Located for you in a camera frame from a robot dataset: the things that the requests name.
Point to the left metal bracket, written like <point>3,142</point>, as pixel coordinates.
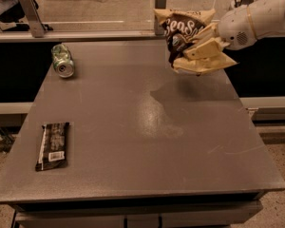
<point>35,25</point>

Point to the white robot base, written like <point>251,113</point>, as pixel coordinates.
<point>234,4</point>

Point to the middle metal bracket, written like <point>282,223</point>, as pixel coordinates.
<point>159,5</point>

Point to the green soda can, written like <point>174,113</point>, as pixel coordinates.
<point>62,61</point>

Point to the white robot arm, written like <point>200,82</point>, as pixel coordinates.
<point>240,28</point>

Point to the brown and cream chip bag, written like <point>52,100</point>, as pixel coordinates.
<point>179,27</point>

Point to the dark rxbar chocolate wrapper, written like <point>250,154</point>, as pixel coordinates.
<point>53,147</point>

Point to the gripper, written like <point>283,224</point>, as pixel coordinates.
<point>235,28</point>

